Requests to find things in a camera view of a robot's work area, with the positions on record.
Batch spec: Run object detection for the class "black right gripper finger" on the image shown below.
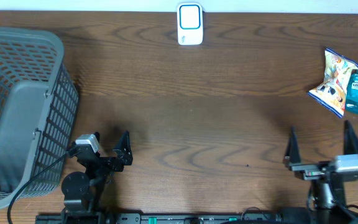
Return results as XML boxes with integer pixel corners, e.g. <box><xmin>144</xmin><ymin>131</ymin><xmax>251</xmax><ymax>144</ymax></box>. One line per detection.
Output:
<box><xmin>283</xmin><ymin>126</ymin><xmax>301</xmax><ymax>165</ymax></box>
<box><xmin>343</xmin><ymin>120</ymin><xmax>358</xmax><ymax>155</ymax></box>

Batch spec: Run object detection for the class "yellow snack chip bag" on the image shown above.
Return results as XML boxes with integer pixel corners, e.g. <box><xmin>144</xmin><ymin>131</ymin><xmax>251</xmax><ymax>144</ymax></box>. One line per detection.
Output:
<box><xmin>308</xmin><ymin>48</ymin><xmax>358</xmax><ymax>118</ymax></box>

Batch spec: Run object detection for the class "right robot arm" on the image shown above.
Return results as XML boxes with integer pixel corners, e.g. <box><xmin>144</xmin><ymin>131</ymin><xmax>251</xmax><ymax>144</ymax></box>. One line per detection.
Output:
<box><xmin>283</xmin><ymin>120</ymin><xmax>358</xmax><ymax>223</ymax></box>

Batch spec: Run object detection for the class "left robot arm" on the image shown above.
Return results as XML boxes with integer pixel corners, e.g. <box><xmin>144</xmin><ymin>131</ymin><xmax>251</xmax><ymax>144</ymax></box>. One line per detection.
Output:
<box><xmin>62</xmin><ymin>131</ymin><xmax>133</xmax><ymax>223</ymax></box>

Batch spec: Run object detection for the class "white barcode scanner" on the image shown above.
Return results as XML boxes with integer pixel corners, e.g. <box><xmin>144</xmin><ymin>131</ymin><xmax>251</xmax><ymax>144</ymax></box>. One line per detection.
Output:
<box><xmin>177</xmin><ymin>2</ymin><xmax>203</xmax><ymax>45</ymax></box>

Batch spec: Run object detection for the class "grey plastic shopping basket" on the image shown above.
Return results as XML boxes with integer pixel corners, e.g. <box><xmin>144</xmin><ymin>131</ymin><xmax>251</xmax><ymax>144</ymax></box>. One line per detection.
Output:
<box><xmin>0</xmin><ymin>27</ymin><xmax>79</xmax><ymax>209</ymax></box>

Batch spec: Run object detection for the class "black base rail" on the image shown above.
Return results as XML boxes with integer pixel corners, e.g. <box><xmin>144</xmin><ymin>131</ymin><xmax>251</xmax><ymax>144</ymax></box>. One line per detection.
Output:
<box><xmin>34</xmin><ymin>213</ymin><xmax>286</xmax><ymax>224</ymax></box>

